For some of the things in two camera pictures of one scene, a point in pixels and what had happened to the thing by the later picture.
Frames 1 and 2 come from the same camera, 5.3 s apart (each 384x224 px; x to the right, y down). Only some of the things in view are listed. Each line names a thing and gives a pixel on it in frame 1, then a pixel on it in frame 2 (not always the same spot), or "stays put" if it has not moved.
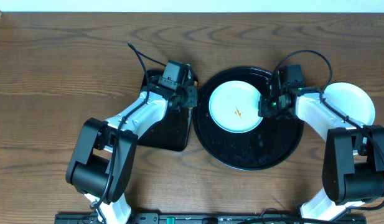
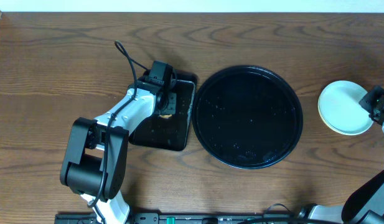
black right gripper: x=264 y=111 → x=368 y=100
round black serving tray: x=270 y=143 stays put
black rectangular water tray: x=172 y=132 stays put
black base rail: x=206 y=218 stays put
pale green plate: x=233 y=106 → x=340 y=109
